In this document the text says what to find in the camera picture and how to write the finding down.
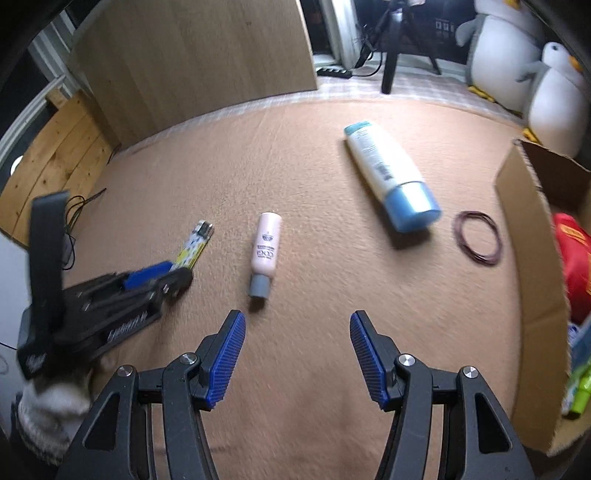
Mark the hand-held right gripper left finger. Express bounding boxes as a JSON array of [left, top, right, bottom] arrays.
[[55, 310, 246, 480]]

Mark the purple hair band loop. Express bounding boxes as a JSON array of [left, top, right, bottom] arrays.
[[453, 210, 502, 267]]

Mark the red pouch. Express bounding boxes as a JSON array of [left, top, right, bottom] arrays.
[[553, 212, 591, 324]]

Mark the pine wood panel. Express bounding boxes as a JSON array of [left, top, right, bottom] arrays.
[[0, 88, 122, 250]]

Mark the light wooden board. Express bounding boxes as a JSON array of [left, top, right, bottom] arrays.
[[69, 0, 319, 148]]

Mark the yellow white patterned strip box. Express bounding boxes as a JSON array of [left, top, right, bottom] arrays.
[[172, 220, 215, 273]]

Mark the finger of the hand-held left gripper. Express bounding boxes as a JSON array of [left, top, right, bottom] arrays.
[[137, 268, 193, 311], [121, 261, 172, 291]]

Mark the black tripod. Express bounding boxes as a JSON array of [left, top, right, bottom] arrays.
[[365, 0, 441, 95]]

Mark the small pink bottle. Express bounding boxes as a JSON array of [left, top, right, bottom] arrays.
[[248, 212, 283, 298]]

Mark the cardboard box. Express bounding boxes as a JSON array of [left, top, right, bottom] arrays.
[[495, 138, 591, 457]]

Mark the green tube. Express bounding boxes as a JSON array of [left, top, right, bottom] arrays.
[[561, 362, 591, 418]]

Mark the white frame post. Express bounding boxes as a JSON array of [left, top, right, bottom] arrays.
[[318, 0, 358, 70]]

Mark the person's left forearm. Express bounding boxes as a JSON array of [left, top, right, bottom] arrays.
[[10, 364, 93, 467]]

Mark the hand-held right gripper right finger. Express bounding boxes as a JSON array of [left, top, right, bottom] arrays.
[[349, 311, 536, 480]]

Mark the large plush penguin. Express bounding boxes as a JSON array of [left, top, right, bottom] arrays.
[[455, 0, 546, 116]]

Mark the white window frame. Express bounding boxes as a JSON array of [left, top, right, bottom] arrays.
[[0, 28, 81, 153]]

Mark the black cable bundle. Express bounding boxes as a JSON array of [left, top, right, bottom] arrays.
[[353, 23, 384, 77]]

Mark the large white blue bottle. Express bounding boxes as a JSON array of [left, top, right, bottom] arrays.
[[344, 121, 443, 233]]

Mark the checkered bed sheet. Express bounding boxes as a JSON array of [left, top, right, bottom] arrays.
[[115, 74, 527, 153]]

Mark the tan blanket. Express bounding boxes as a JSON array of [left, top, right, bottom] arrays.
[[60, 99, 568, 480]]

